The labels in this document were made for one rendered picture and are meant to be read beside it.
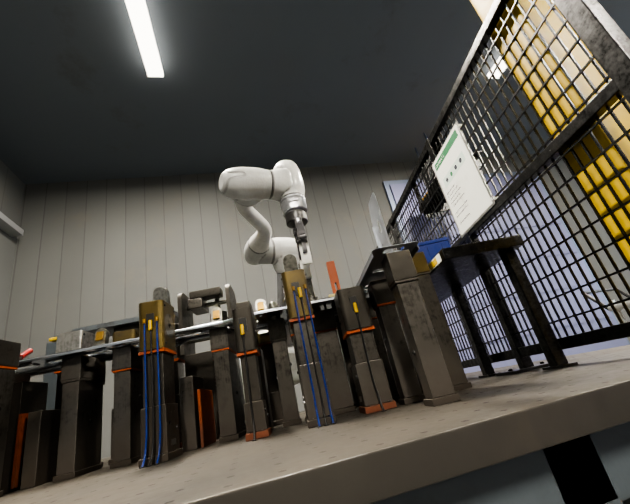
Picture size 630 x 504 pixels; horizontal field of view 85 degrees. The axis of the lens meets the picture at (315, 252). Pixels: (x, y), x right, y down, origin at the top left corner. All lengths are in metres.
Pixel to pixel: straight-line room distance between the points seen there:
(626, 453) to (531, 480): 0.14
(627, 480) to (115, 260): 4.04
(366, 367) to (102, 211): 3.97
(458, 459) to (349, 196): 4.24
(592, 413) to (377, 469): 0.25
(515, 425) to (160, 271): 3.75
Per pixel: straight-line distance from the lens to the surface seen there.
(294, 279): 0.83
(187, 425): 1.01
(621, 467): 0.59
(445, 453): 0.41
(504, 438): 0.44
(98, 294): 4.07
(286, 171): 1.21
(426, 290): 0.96
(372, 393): 0.82
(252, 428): 0.84
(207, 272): 3.89
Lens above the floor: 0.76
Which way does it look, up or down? 22 degrees up
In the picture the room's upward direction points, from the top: 13 degrees counter-clockwise
